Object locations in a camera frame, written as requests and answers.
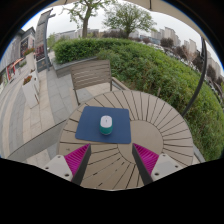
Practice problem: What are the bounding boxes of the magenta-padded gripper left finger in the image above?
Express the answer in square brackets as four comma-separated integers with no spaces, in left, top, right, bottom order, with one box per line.
[41,143,92,186]

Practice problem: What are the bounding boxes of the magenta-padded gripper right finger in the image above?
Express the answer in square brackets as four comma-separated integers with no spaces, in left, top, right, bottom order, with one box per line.
[131,142,184,186]

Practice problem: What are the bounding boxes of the white and teal computer mouse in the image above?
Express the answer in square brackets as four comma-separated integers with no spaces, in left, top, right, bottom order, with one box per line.
[99,114,114,136]

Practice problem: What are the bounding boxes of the dark blue mouse pad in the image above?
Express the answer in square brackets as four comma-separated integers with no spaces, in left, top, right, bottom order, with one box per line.
[74,105,132,145]

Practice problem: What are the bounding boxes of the white planter with flowers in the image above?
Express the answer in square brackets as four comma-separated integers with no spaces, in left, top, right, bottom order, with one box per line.
[21,74,41,109]

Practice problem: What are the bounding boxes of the curved dark parasol pole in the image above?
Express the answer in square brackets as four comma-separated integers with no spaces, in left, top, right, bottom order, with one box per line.
[181,38,208,118]

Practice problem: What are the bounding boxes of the beige slatted outdoor chair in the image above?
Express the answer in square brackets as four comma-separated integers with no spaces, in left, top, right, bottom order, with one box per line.
[69,59,129,106]

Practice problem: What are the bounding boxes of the green hedge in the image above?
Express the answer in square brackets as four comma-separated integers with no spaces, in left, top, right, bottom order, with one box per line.
[53,37,224,161]

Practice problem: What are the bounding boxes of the tall grey sign pylon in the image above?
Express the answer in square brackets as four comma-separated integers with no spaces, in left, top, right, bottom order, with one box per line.
[34,9,56,73]

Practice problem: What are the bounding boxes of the distant apartment buildings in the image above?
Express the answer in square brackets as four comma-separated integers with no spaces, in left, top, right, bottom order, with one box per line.
[149,26,224,84]

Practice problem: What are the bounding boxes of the bare-trunked leaning tree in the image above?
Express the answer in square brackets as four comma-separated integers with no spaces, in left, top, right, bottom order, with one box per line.
[63,0,111,39]

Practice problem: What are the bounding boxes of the round-crowned green tree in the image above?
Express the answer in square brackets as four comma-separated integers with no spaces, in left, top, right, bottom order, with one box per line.
[103,2,157,39]

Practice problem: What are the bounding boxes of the beige parasol canopy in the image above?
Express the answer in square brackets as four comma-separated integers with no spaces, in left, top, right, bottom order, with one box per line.
[49,0,203,34]

